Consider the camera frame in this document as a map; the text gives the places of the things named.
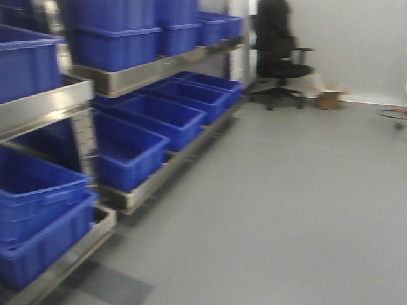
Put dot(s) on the blue bin lower shelf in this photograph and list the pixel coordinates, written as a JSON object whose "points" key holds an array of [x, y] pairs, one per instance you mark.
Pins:
{"points": [[212, 102], [180, 123], [127, 154]]}

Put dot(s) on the blue bin shelf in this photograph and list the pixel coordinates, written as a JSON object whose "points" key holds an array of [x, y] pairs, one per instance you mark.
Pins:
{"points": [[114, 35], [212, 102], [180, 123], [179, 23], [127, 154]]}

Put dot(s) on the stainless steel shelf rack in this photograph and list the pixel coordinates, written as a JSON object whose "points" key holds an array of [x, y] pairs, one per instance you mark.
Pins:
{"points": [[166, 78]]}

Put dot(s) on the blue bin upper shelf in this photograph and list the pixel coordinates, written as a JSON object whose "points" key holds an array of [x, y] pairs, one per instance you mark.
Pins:
{"points": [[114, 35], [179, 23]]}

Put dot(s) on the black office chair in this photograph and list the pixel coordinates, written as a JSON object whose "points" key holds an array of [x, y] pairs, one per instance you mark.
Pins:
{"points": [[279, 59]]}

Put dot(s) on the cardboard box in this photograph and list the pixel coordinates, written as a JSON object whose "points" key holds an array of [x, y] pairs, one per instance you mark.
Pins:
{"points": [[328, 96]]}

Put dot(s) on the blue bin near lower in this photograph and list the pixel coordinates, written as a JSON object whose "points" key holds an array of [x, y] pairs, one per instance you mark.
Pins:
{"points": [[45, 210]]}

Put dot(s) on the blue bin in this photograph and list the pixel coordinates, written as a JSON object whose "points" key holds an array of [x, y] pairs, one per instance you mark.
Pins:
{"points": [[28, 63], [45, 210]]}

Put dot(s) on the blue bin near left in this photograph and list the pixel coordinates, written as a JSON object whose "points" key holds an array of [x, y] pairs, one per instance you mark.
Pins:
{"points": [[28, 63]]}

